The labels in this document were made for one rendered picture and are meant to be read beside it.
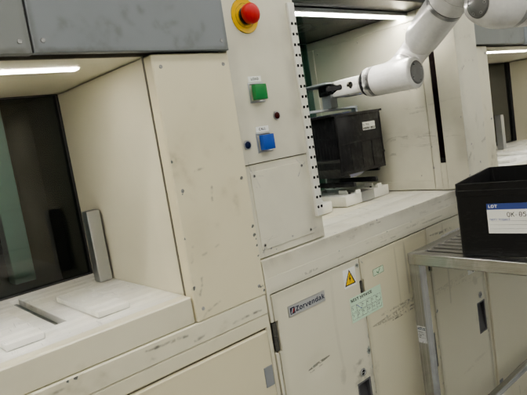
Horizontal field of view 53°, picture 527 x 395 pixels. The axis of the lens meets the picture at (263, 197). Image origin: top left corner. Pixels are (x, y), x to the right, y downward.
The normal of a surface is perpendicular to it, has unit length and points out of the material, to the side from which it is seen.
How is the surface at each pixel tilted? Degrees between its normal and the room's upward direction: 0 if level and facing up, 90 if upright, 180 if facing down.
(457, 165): 90
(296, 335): 90
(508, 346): 90
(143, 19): 90
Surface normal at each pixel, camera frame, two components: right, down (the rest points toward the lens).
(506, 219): -0.62, 0.19
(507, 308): 0.65, -0.01
